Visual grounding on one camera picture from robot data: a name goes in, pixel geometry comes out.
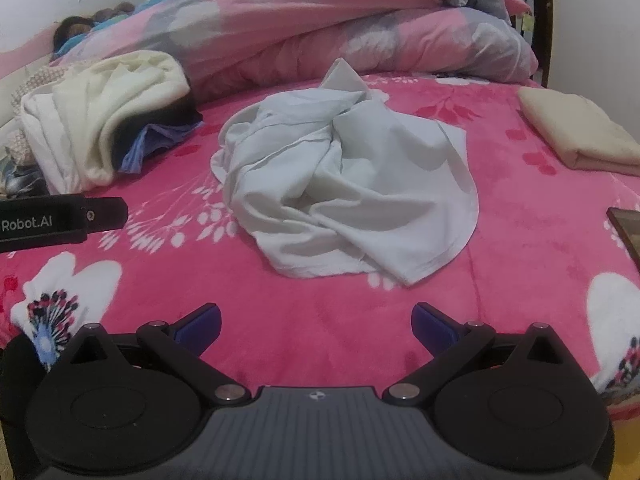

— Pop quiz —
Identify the pink floral blanket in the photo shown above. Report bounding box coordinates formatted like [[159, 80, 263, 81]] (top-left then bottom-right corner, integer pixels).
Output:
[[0, 72, 640, 413]]

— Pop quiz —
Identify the pink floral quilt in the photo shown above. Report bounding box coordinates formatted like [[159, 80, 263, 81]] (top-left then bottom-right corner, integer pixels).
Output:
[[50, 0, 540, 106]]

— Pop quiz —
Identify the beige knitted cloth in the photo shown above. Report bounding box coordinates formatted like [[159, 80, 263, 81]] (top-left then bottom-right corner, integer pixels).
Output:
[[0, 66, 68, 161]]

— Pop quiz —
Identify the beige folded cloth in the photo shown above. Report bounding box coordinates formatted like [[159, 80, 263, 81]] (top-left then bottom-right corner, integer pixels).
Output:
[[517, 86, 640, 177]]

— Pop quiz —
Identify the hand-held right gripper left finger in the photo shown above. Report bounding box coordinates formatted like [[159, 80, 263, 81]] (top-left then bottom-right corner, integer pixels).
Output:
[[65, 303, 251, 405]]

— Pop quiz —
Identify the black garment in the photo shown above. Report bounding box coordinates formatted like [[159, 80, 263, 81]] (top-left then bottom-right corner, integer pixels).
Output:
[[112, 92, 204, 171]]

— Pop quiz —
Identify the blue garment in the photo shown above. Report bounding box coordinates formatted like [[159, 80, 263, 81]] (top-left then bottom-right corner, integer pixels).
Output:
[[120, 124, 195, 175]]

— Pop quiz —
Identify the dark plaid cloth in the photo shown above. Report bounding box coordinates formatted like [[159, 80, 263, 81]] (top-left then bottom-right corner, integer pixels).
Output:
[[0, 155, 47, 197]]

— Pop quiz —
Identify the dark smartphone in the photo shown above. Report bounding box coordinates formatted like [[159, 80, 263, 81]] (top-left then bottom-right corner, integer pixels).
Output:
[[606, 206, 640, 264]]

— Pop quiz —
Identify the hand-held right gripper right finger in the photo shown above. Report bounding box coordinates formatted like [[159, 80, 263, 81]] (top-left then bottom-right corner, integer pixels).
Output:
[[382, 303, 571, 405]]

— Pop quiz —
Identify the white shirt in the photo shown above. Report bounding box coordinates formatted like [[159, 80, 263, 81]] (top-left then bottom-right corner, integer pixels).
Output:
[[210, 57, 479, 287]]

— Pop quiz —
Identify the dark wooden door frame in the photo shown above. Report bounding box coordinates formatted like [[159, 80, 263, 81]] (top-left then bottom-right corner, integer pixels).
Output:
[[502, 0, 554, 89]]

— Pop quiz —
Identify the cream fleece garment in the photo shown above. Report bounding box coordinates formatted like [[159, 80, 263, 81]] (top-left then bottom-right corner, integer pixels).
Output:
[[20, 51, 192, 194]]

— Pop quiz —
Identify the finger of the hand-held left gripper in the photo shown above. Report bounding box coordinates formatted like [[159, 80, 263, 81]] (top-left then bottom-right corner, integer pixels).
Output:
[[84, 197, 129, 234]]

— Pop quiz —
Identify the pink bed headboard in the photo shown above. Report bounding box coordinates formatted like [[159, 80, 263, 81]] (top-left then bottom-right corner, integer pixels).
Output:
[[0, 35, 57, 81]]

